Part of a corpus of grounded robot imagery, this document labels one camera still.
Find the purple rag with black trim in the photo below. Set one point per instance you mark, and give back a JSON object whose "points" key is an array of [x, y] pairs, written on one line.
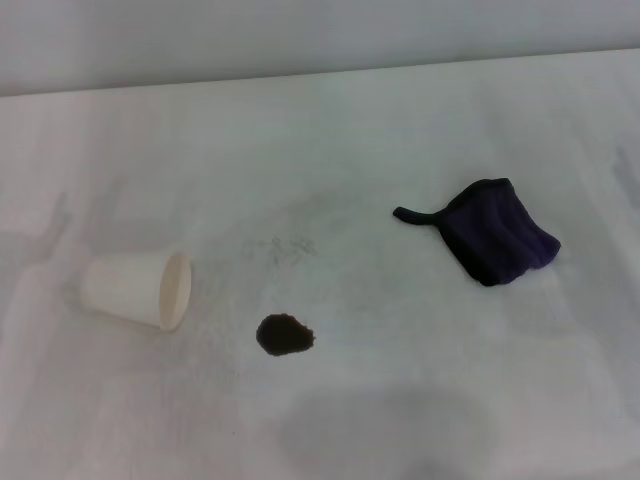
{"points": [[505, 235]]}

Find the black water stain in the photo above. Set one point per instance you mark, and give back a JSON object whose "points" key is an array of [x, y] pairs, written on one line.
{"points": [[282, 335]]}

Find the white paper cup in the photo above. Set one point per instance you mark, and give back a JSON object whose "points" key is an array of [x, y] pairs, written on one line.
{"points": [[125, 285]]}

